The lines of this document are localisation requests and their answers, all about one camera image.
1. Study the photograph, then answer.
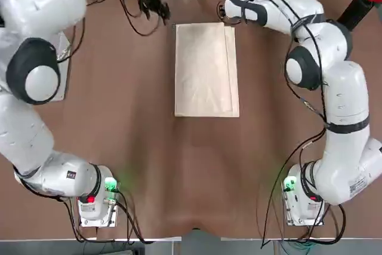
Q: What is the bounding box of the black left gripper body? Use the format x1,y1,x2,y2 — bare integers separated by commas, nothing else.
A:
137,0,168,14

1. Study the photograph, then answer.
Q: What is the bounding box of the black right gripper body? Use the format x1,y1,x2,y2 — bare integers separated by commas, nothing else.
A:
223,15,244,26

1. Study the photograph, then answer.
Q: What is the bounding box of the cream tablecloth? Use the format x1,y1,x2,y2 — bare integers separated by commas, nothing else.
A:
174,21,241,118

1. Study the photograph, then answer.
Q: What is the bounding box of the dark flower vase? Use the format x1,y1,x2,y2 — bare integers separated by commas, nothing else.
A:
336,0,375,32

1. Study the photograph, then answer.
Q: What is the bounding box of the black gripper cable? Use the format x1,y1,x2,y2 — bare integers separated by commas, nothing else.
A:
259,0,332,250
115,0,168,35

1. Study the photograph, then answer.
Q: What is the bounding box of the black base cable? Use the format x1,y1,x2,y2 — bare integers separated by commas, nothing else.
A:
64,189,147,243

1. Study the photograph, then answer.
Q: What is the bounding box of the green cable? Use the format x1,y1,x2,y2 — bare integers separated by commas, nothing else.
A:
280,236,329,255

